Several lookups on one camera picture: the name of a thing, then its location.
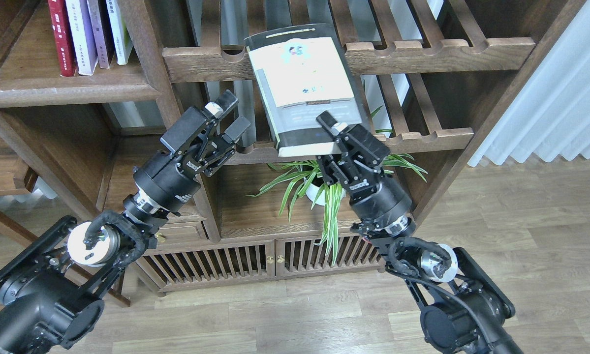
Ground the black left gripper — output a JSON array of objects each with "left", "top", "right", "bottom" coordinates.
[{"left": 132, "top": 90, "right": 250, "bottom": 214}]

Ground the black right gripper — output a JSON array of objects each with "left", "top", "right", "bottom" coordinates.
[{"left": 316, "top": 111, "right": 413, "bottom": 235}]

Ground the green and black book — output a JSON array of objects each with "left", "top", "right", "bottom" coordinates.
[{"left": 245, "top": 23, "right": 371, "bottom": 158}]

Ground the white lavender book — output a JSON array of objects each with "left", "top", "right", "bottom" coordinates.
[{"left": 65, "top": 0, "right": 98, "bottom": 76}]

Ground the red cover book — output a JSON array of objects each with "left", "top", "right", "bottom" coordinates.
[{"left": 47, "top": 0, "right": 77, "bottom": 78}]

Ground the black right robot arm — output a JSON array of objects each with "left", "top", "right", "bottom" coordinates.
[{"left": 317, "top": 112, "right": 522, "bottom": 354}]

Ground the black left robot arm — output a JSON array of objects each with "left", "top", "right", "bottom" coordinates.
[{"left": 0, "top": 90, "right": 250, "bottom": 354}]

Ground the dark wooden bookshelf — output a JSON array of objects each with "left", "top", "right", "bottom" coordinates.
[{"left": 0, "top": 0, "right": 584, "bottom": 296}]

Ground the green spider plant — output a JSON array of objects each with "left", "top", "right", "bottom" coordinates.
[{"left": 258, "top": 112, "right": 427, "bottom": 262}]

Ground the white plant pot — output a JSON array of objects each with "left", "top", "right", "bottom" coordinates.
[{"left": 304, "top": 177, "right": 346, "bottom": 210}]

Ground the white green upright book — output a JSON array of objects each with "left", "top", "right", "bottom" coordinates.
[{"left": 106, "top": 0, "right": 133, "bottom": 65}]

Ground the white curtain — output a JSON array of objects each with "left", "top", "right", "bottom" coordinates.
[{"left": 468, "top": 0, "right": 590, "bottom": 167}]

